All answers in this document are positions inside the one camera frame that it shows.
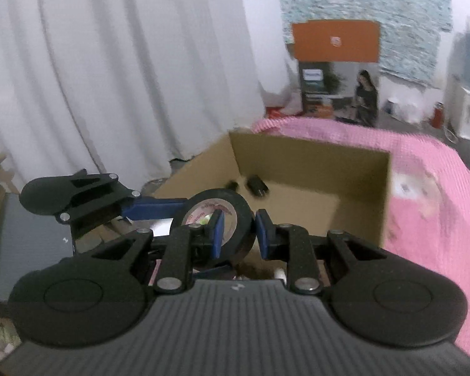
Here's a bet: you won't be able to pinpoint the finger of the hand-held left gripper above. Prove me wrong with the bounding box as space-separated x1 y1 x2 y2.
55 170 189 228

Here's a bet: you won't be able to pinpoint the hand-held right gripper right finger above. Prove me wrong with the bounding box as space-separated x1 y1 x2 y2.
255 209 389 297

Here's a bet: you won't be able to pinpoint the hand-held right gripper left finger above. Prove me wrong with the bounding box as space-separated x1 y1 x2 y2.
90 209 227 297

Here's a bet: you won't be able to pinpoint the black tape roll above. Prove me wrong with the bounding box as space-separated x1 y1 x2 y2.
168 189 256 272

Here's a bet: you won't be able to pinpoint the small black adapter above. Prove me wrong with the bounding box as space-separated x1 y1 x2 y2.
247 176 270 197

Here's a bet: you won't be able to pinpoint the brown cardboard box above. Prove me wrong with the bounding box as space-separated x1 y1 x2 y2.
151 130 392 280

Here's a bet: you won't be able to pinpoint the white curtain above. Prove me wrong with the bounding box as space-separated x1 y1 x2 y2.
0 0 290 193

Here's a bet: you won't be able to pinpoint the pink checked tablecloth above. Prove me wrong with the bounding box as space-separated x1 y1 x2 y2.
251 115 470 361

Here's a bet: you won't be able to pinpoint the orange Philips product box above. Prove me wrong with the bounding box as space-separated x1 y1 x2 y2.
291 19 381 128

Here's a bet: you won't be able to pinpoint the white plastic bags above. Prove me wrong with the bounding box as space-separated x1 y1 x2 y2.
384 97 424 123

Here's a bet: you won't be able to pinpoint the white water dispenser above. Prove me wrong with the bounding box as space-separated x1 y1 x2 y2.
442 80 470 144

